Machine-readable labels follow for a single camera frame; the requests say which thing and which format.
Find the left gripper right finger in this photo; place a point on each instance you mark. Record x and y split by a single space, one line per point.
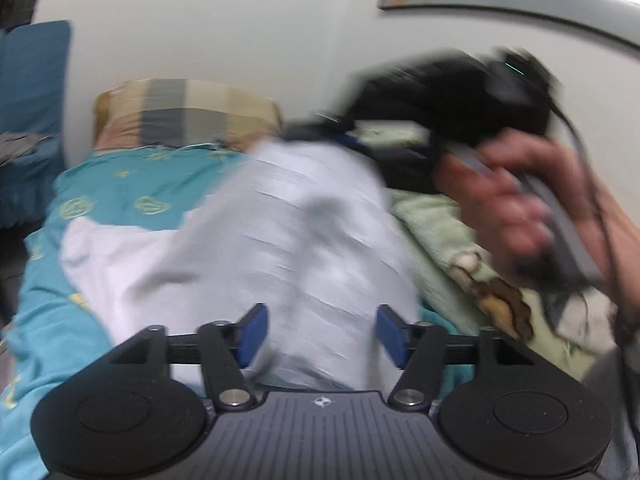
419 351

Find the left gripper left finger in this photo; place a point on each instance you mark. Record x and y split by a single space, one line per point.
226 349

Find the white t-shirt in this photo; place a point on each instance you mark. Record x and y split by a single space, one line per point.
303 228

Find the person's right hand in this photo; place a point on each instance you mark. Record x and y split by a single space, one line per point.
513 226

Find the light green blanket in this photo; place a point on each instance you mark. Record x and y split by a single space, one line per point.
568 324

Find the teal patterned bed sheet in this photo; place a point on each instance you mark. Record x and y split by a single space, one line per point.
62 324

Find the plaid pillow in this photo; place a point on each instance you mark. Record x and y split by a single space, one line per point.
175 113

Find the blue covered chair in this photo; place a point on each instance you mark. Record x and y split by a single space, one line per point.
33 80

